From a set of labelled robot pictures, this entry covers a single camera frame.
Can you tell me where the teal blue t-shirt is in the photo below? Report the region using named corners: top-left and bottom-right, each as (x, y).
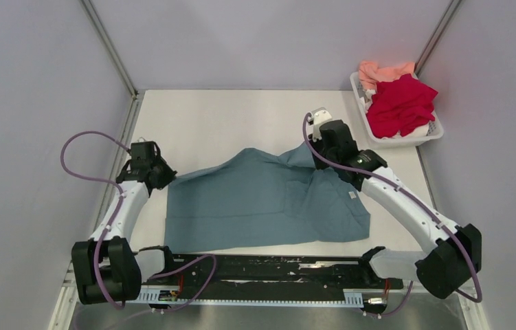
top-left (164, 145), bottom-right (371, 253)

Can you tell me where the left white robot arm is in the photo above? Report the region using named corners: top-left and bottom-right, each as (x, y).
top-left (71, 141), bottom-right (177, 308)

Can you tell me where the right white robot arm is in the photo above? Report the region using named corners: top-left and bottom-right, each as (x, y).
top-left (302, 115), bottom-right (483, 303)

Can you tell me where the red t-shirt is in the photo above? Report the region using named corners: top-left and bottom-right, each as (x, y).
top-left (366, 74), bottom-right (438, 138)

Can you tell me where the peach orange t-shirt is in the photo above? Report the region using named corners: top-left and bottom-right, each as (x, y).
top-left (358, 60), bottom-right (416, 90)

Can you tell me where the white plastic laundry basket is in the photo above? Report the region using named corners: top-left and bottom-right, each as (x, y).
top-left (350, 72), bottom-right (444, 149)

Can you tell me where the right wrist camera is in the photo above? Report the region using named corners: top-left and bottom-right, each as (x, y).
top-left (307, 107), bottom-right (333, 142)

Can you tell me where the right aluminium frame post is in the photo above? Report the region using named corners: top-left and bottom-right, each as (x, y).
top-left (414, 0), bottom-right (464, 76)

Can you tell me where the aluminium frame post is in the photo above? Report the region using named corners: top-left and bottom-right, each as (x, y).
top-left (79, 0), bottom-right (138, 99)
top-left (414, 0), bottom-right (464, 76)

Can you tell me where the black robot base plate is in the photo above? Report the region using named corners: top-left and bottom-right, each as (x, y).
top-left (87, 245), bottom-right (450, 316)

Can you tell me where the white slotted cable duct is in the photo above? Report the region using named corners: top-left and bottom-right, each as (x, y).
top-left (128, 288), bottom-right (365, 309)

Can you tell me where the aluminium front rail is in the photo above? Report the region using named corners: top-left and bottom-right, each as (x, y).
top-left (63, 256), bottom-right (480, 295)

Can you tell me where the left aluminium frame post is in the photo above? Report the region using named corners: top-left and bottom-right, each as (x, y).
top-left (79, 0), bottom-right (138, 99)

